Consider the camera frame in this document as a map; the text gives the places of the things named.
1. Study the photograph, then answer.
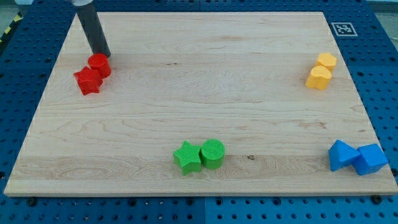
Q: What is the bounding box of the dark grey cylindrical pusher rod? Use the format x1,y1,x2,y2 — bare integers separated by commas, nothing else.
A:
73,2,111,57

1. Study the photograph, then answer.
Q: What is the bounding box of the blue cube block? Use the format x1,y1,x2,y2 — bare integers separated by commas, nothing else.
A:
353,144,388,175

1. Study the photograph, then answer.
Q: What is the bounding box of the blue triangle block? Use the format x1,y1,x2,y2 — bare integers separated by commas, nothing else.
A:
328,139,361,172

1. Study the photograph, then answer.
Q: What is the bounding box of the red cylinder block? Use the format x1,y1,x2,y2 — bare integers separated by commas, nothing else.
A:
88,54,111,78

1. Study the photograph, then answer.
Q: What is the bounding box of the red star block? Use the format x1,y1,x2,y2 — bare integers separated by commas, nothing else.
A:
73,67,103,95

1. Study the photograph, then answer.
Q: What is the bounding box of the wooden board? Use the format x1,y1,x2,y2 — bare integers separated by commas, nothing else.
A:
4,12,397,197

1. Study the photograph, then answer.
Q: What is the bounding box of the green star block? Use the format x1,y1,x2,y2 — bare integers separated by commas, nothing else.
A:
173,141,201,175

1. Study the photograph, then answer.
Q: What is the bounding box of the green cylinder block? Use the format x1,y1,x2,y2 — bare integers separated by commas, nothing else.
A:
200,139,225,169

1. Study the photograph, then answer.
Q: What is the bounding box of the yellow heart block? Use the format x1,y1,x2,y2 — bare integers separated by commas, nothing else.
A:
305,65,332,90

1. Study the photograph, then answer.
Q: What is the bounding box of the yellow hexagon block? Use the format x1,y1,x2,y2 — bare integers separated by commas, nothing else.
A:
315,53,337,72

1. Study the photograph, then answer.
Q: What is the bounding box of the white fiducial marker tag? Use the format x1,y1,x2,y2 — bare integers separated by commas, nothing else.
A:
331,22,358,37

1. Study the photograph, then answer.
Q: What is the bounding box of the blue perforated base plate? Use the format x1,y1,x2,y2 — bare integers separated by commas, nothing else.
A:
1,1,397,223

